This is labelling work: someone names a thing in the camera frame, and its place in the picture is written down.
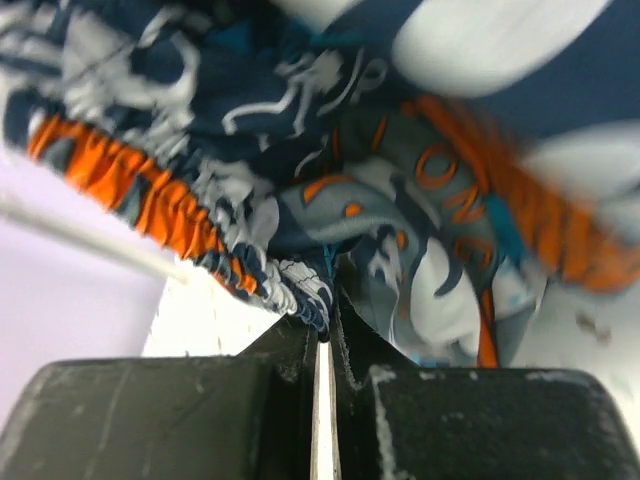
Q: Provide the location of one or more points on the white clothes rack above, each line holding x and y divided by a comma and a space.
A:
93, 241

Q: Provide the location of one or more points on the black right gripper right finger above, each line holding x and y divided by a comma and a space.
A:
397, 420

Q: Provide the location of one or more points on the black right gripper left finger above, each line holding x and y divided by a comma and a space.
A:
247, 416

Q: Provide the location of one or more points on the blue orange patterned shorts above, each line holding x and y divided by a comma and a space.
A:
437, 145

